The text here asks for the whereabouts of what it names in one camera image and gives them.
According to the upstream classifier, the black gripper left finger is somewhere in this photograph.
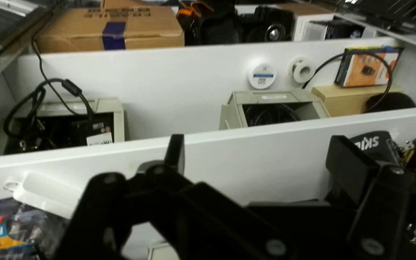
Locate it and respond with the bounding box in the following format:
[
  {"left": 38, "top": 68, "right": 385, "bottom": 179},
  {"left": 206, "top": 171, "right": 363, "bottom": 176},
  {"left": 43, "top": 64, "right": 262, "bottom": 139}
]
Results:
[{"left": 53, "top": 133, "right": 287, "bottom": 260}]

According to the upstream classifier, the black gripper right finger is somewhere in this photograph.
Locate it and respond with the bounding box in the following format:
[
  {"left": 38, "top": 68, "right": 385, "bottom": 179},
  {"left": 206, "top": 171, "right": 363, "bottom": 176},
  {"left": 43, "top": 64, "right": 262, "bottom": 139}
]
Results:
[{"left": 324, "top": 135, "right": 416, "bottom": 260}]

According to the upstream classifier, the black round object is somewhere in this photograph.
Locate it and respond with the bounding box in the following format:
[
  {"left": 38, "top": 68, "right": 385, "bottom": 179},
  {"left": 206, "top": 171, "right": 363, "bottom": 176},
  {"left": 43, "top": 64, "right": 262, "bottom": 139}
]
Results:
[{"left": 363, "top": 91, "right": 416, "bottom": 114}]

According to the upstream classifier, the white storage bin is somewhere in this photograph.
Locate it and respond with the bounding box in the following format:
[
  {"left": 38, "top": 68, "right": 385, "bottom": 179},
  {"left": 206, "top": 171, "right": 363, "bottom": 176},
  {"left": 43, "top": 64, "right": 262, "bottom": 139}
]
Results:
[{"left": 290, "top": 10, "right": 378, "bottom": 44}]

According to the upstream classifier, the black fabric pouch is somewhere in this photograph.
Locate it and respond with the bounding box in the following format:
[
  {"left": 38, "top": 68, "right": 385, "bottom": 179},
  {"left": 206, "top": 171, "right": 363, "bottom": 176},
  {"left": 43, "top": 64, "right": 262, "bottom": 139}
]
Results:
[{"left": 348, "top": 130, "right": 402, "bottom": 166}]

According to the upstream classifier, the tan box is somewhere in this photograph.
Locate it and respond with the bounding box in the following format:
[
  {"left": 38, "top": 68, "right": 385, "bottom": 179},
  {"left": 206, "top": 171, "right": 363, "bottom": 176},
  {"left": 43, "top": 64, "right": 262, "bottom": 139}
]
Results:
[{"left": 310, "top": 84, "right": 407, "bottom": 119}]

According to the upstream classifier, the small white plastic piece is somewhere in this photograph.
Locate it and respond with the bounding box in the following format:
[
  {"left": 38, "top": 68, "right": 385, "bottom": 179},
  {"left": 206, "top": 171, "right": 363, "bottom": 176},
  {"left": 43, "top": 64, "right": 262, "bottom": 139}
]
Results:
[{"left": 1, "top": 171, "right": 82, "bottom": 220}]

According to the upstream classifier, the metal shelf unit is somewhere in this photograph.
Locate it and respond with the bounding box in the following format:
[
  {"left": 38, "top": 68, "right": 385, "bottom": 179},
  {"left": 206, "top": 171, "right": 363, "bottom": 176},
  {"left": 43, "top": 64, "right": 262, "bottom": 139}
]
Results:
[{"left": 0, "top": 35, "right": 416, "bottom": 260}]

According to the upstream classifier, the orange packaged item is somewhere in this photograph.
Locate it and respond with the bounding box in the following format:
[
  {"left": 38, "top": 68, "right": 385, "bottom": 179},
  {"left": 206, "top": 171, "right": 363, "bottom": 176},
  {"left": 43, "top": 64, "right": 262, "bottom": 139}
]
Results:
[{"left": 333, "top": 45, "right": 405, "bottom": 90}]

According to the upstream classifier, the white device lower shelf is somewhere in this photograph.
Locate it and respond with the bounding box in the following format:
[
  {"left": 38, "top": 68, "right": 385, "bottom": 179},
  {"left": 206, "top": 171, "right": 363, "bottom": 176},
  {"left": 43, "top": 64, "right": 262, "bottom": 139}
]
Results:
[{"left": 218, "top": 88, "right": 332, "bottom": 132}]

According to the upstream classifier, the white tape roll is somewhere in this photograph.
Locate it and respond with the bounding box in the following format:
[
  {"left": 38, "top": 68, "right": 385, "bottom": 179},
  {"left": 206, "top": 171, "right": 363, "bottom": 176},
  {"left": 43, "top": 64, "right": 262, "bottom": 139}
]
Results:
[{"left": 287, "top": 55, "right": 316, "bottom": 85}]

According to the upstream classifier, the white round disc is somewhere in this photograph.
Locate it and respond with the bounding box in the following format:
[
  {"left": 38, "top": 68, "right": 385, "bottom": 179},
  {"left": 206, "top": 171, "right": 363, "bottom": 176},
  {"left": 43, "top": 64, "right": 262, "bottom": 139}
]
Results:
[{"left": 245, "top": 61, "right": 278, "bottom": 91}]

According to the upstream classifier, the cardboard box with blue tape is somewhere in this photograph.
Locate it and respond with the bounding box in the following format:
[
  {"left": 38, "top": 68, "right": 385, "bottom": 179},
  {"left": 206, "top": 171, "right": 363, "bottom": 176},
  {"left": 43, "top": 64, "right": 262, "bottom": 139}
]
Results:
[{"left": 33, "top": 0, "right": 186, "bottom": 55}]

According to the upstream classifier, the black speaker device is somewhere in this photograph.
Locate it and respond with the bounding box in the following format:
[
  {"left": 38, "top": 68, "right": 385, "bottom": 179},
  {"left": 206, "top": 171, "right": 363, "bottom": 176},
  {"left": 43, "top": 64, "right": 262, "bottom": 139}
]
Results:
[{"left": 177, "top": 0, "right": 297, "bottom": 48}]

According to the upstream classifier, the thin black cable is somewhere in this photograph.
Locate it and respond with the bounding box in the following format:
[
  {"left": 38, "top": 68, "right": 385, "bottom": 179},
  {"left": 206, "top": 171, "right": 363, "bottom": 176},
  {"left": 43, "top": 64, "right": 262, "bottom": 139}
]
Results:
[{"left": 300, "top": 49, "right": 395, "bottom": 94}]

